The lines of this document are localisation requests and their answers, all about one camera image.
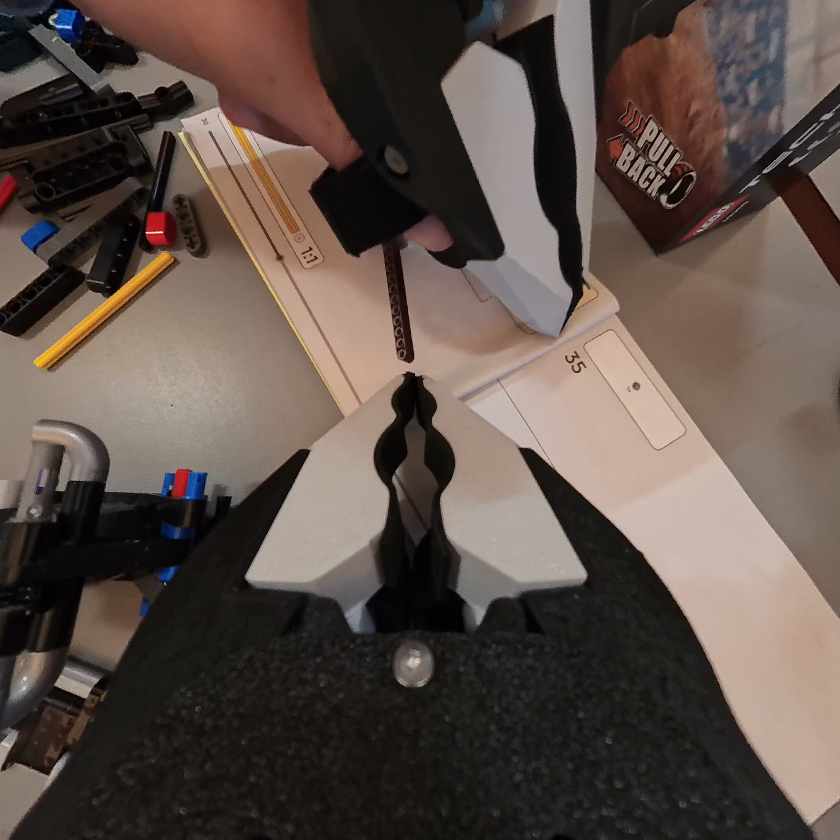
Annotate black axle with red bush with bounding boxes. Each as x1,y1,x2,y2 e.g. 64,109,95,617
142,131,180,251

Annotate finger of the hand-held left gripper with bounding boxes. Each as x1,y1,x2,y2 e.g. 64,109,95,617
442,18,587,340
555,0,595,289

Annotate small grey lego beam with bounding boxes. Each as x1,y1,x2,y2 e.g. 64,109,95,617
171,192,206,256

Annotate partly built lego model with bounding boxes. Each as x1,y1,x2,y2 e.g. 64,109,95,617
0,419,232,772

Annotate person's left hand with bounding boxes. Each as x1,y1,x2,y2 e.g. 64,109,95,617
164,0,455,256

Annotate yellow lego axle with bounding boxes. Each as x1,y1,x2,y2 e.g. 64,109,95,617
35,251,177,369

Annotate lego set cardboard box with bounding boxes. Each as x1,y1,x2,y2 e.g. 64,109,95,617
593,0,840,256

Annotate pile of black lego beams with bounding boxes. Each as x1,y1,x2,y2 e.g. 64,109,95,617
0,0,197,337

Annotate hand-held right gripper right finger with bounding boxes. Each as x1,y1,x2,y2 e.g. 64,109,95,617
416,375,589,633

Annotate person's left forearm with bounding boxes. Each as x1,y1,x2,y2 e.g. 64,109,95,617
64,0,277,63

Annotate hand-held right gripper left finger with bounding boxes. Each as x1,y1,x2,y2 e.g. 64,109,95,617
246,372,418,633

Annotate white lego instruction booklet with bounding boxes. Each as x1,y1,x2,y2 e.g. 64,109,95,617
180,112,840,829

